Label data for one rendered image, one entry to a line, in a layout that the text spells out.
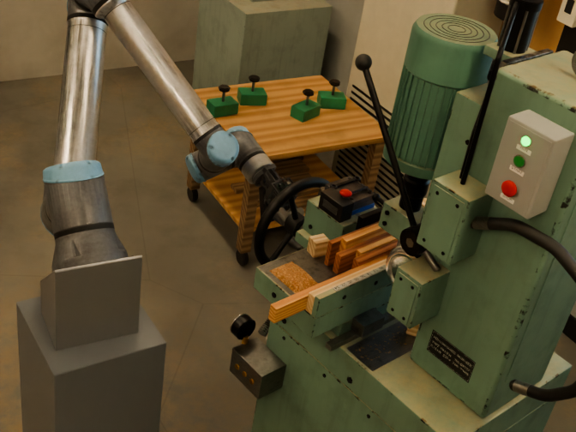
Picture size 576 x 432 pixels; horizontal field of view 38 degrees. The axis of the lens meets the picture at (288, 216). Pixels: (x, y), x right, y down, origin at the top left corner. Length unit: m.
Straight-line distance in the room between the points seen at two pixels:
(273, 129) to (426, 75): 1.66
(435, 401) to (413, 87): 0.67
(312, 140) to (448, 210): 1.73
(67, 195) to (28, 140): 2.06
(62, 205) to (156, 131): 2.19
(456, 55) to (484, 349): 0.60
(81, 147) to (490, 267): 1.19
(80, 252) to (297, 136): 1.41
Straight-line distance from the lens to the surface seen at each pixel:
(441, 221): 1.64
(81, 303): 2.16
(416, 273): 1.74
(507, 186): 1.54
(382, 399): 1.91
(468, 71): 1.72
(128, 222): 3.63
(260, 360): 2.14
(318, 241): 2.01
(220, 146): 2.31
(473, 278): 1.75
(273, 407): 2.27
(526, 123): 1.50
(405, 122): 1.79
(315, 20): 4.14
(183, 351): 3.04
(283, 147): 3.22
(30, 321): 2.32
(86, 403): 2.29
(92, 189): 2.16
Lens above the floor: 2.09
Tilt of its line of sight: 34 degrees down
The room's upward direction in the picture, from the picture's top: 10 degrees clockwise
